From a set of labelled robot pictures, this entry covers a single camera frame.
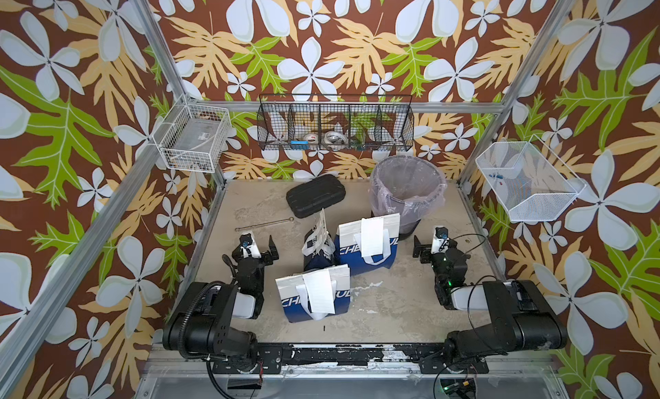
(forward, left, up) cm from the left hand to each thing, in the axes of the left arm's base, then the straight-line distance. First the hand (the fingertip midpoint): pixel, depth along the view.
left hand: (257, 236), depth 88 cm
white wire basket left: (+25, +21, +23) cm, 40 cm away
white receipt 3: (-4, -23, +9) cm, 25 cm away
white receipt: (-23, -23, +8) cm, 33 cm away
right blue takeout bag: (-8, -31, +8) cm, 33 cm away
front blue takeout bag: (-24, -16, +5) cm, 29 cm away
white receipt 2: (-7, -38, +12) cm, 40 cm away
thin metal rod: (+14, -5, -10) cm, 18 cm away
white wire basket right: (+12, -90, +17) cm, 93 cm away
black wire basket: (+40, -28, +20) cm, 52 cm away
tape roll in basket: (+36, -28, +15) cm, 47 cm away
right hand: (+2, -61, -1) cm, 61 cm away
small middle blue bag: (-8, -21, -1) cm, 23 cm away
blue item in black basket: (+26, -15, +20) cm, 36 cm away
